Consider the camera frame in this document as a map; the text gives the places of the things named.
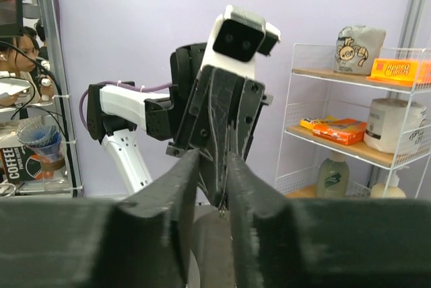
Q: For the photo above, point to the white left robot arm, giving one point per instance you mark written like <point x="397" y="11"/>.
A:
<point x="116" y="110"/>

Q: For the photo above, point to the white wire shelf rack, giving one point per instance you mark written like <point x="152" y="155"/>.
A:
<point x="316" y="91"/>

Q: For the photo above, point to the orange snack packet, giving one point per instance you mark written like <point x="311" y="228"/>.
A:
<point x="347" y="131"/>

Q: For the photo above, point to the cream white bottle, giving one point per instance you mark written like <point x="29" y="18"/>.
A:
<point x="387" y="186"/>

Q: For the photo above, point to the yellow candy bag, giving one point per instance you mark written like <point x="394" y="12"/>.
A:
<point x="310" y="123"/>

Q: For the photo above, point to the grey paper bag with cartoon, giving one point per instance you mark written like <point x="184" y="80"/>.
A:
<point x="356" y="49"/>

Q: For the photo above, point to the white paper towel roll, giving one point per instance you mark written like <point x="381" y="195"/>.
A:
<point x="395" y="126"/>

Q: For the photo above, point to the green bottle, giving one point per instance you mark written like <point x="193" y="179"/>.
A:
<point x="333" y="176"/>

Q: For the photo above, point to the coffee filter box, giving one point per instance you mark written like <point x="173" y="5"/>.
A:
<point x="21" y="164"/>

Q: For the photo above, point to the orange yellow snack box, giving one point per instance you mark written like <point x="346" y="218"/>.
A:
<point x="403" y="72"/>

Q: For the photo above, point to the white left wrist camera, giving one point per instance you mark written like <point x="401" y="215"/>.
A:
<point x="236" y="37"/>

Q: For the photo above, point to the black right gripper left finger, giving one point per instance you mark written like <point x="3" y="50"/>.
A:
<point x="141" y="241"/>

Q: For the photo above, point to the seated person with earbuds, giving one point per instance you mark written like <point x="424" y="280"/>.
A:
<point x="16" y="63"/>

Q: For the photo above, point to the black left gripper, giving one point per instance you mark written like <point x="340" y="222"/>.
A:
<point x="220" y="116"/>

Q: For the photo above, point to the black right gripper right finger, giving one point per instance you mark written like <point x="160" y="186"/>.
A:
<point x="282" y="242"/>

